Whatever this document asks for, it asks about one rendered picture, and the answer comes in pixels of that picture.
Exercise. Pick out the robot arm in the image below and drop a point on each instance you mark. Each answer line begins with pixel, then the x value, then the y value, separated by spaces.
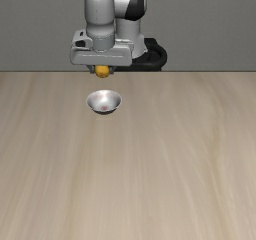
pixel 100 14

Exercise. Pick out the silver bowl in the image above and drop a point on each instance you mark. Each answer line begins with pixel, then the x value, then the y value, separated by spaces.
pixel 104 101

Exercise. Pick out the yellow mango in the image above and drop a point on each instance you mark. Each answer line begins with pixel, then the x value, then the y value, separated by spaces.
pixel 102 71

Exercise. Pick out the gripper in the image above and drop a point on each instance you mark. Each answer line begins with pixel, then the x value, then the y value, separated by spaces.
pixel 100 55

